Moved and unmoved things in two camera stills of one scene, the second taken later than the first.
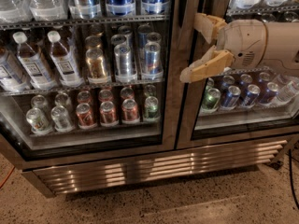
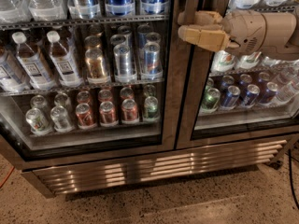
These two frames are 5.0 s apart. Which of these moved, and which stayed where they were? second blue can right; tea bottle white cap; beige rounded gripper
Moved: beige rounded gripper
Stayed: second blue can right; tea bottle white cap
